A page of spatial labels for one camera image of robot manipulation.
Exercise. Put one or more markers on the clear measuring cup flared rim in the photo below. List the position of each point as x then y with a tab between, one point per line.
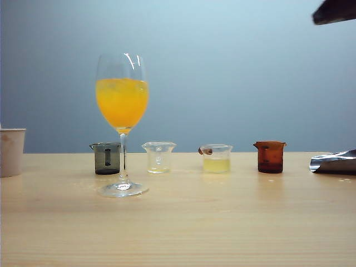
158	167

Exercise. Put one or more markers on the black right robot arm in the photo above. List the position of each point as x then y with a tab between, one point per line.
336	11

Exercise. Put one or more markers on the clear cup pale yellow liquid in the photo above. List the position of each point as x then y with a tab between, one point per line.
217	166

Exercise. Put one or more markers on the grey glass measuring cup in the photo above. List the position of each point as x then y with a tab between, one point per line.
101	162

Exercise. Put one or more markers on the amber glass measuring cup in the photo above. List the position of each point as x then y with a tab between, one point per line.
274	161

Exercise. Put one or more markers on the beige paper cup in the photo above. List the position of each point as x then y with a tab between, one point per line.
11	153

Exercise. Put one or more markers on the clear stemmed wine glass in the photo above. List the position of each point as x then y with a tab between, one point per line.
122	111

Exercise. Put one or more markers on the silver foil bag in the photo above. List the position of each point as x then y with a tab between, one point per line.
336	164

